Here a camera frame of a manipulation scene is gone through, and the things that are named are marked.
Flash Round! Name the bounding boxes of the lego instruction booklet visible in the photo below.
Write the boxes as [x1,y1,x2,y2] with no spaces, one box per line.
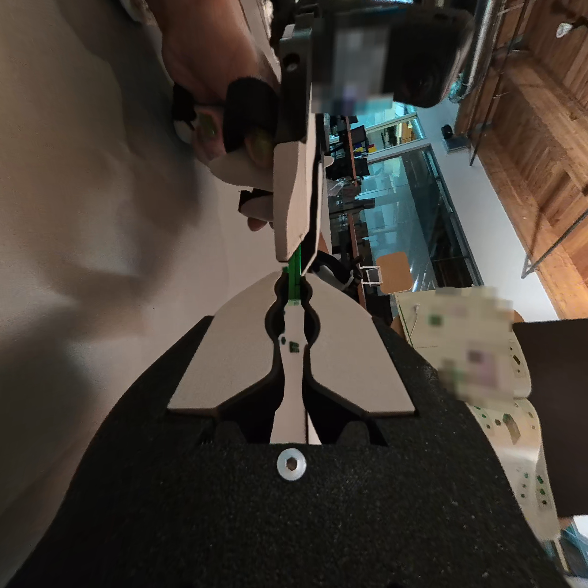
[394,285,559,552]

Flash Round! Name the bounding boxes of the person's left hand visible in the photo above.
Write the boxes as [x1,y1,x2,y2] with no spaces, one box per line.
[154,0,279,232]

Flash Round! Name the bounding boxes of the dark board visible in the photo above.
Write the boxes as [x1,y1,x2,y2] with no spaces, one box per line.
[512,317,588,519]

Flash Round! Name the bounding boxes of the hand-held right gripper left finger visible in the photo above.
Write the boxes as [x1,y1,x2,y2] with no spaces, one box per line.
[167,269,286,444]

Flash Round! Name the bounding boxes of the green lego panel with studs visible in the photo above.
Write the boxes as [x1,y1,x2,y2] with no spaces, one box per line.
[284,243,305,307]

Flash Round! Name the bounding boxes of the group of black office chairs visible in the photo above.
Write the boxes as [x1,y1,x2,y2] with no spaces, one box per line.
[326,115,373,184]

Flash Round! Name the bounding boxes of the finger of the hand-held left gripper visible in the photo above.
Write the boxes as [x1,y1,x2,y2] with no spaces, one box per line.
[273,140,310,262]
[300,113,334,277]

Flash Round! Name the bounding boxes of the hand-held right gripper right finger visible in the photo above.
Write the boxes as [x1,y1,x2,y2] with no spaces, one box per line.
[301,272,417,444]

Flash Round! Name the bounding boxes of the silver ventilation duct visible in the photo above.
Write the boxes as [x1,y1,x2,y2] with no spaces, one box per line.
[450,0,499,105]

